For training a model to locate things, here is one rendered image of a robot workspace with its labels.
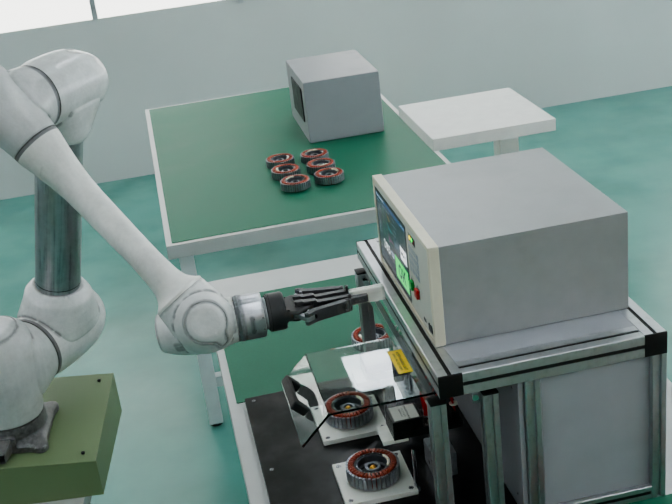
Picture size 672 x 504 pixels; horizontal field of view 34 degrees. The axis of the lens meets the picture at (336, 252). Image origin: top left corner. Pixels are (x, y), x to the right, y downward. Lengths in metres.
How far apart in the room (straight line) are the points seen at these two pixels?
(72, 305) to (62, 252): 0.13
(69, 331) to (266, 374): 0.55
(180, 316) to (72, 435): 0.71
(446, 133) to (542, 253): 0.99
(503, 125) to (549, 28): 4.26
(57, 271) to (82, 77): 0.46
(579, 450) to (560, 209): 0.46
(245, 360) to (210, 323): 1.00
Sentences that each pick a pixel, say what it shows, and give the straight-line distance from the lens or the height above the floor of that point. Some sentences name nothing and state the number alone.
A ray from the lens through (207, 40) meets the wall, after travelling 6.72.
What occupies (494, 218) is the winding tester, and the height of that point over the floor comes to 1.32.
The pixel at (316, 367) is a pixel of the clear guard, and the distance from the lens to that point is 2.14.
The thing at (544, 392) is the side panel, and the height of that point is 1.03.
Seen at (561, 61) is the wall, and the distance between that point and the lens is 7.32.
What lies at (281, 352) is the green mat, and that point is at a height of 0.75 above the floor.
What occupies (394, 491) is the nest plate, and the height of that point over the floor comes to 0.78.
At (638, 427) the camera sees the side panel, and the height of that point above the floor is 0.91.
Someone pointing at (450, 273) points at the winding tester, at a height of 1.26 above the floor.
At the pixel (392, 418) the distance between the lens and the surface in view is 2.22.
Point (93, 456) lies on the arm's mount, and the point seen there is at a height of 0.84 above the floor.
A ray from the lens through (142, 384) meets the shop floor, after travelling 4.43.
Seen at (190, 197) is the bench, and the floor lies 0.75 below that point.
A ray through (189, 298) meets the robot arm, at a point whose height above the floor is 1.32.
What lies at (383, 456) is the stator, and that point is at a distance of 2.30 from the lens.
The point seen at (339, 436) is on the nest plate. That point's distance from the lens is 2.44.
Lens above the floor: 2.10
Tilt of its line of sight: 23 degrees down
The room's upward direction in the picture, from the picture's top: 7 degrees counter-clockwise
